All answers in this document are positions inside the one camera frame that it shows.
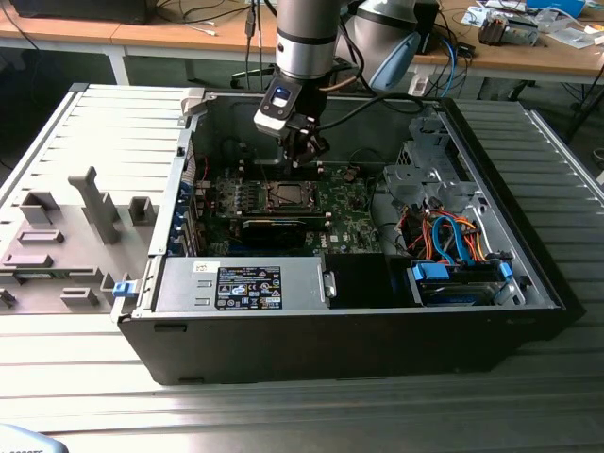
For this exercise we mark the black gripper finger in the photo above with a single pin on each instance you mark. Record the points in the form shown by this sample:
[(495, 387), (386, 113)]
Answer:
[(293, 151), (317, 145)]

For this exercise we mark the metal locking lever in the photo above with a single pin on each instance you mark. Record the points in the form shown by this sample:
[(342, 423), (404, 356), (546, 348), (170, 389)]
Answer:
[(328, 195), (262, 167)]

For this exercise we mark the silver CPU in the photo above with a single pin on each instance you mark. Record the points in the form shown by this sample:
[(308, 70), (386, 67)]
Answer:
[(289, 194)]

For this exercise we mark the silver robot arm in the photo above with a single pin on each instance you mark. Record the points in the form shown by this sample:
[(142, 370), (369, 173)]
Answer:
[(307, 47)]

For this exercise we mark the CPU socket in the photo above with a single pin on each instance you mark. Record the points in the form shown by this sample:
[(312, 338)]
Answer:
[(313, 209)]

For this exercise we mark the coin cell battery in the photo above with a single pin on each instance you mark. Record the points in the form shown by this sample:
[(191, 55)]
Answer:
[(350, 175)]

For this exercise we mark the green motherboard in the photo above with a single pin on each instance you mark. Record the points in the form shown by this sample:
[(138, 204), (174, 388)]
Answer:
[(349, 222)]

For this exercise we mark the black graphics card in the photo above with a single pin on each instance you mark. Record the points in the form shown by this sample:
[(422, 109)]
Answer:
[(273, 232)]

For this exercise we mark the grey metal drive cage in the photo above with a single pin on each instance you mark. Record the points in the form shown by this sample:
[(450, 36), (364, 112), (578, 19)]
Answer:
[(410, 181)]

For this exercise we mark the white plastic box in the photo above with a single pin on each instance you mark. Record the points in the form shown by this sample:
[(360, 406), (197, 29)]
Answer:
[(418, 86)]

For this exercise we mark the black speaker box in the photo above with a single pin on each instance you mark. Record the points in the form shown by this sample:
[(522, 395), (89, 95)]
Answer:
[(429, 28)]

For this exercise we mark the black plastic shroud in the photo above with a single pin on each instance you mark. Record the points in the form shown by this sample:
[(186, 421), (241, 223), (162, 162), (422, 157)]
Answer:
[(358, 280)]

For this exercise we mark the grey power supply unit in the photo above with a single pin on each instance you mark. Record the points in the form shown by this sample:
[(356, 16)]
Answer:
[(189, 283)]

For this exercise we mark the white printed leaflet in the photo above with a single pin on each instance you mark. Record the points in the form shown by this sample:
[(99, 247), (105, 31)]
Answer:
[(472, 16)]

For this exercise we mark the wooden desk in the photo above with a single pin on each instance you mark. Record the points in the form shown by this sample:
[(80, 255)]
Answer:
[(519, 56), (141, 33)]

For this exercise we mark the black PC case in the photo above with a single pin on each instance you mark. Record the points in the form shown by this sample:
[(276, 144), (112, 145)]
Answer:
[(330, 349)]

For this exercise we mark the hard disk in blue carrier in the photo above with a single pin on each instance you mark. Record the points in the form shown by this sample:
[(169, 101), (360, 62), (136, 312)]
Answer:
[(453, 295)]

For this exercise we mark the grey metal device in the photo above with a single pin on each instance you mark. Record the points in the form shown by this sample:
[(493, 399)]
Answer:
[(514, 30)]

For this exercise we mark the blue case latch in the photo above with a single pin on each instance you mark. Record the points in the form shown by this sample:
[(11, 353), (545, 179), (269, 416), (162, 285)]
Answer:
[(123, 289)]

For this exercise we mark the grey parts rack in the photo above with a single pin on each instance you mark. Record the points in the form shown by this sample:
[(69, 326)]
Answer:
[(71, 255)]

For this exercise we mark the black monitor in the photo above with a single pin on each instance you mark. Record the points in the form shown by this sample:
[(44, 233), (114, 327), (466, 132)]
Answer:
[(80, 9)]

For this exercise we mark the blue box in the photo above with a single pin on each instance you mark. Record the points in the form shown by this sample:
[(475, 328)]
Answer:
[(561, 5)]

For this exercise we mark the clear plastic bag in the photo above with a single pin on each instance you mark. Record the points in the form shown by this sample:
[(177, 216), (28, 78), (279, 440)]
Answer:
[(573, 35)]

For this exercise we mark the green RAM stick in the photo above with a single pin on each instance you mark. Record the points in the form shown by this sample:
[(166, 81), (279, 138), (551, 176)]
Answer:
[(35, 275)]

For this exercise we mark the small black part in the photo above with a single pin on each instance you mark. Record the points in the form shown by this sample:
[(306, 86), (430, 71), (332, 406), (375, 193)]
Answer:
[(5, 297)]

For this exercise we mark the pale grey rounded device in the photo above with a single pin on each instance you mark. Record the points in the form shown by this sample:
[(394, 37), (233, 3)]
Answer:
[(23, 439)]

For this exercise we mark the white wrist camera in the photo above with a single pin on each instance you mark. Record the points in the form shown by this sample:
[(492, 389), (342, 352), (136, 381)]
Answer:
[(276, 113)]

